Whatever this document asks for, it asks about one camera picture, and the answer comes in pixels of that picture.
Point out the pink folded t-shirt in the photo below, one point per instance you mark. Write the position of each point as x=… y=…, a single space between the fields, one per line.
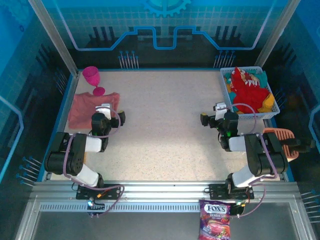
x=82 y=110

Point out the magenta plastic goblet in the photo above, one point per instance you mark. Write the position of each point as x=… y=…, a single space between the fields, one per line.
x=92 y=76

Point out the aluminium frame post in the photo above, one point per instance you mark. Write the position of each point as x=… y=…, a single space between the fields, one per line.
x=276 y=32
x=55 y=37

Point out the yellow t-shirt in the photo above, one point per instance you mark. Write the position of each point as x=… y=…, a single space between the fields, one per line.
x=267 y=103

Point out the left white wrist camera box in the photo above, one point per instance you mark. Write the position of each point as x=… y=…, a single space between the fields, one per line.
x=105 y=110

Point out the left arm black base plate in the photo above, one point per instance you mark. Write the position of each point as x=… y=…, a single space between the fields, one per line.
x=112 y=191

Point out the red t-shirt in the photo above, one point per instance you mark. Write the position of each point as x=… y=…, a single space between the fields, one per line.
x=247 y=95

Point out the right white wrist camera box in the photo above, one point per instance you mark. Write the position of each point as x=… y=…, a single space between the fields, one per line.
x=221 y=108

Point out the teal t-shirt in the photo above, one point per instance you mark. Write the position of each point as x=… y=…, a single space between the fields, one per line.
x=261 y=78

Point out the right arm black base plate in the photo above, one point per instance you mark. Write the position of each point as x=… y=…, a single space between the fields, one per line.
x=216 y=191

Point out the aluminium frame rail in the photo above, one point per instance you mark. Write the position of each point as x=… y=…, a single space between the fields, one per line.
x=162 y=192

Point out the purple Fox's candy bag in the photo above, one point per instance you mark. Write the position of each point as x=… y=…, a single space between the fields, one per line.
x=215 y=222

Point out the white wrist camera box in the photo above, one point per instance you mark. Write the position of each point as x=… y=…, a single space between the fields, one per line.
x=105 y=110
x=221 y=108

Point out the white plastic basket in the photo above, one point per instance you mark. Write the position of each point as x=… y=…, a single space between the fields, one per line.
x=273 y=111

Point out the orange plastic slotted holder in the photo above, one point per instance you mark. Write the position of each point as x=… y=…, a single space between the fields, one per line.
x=287 y=135

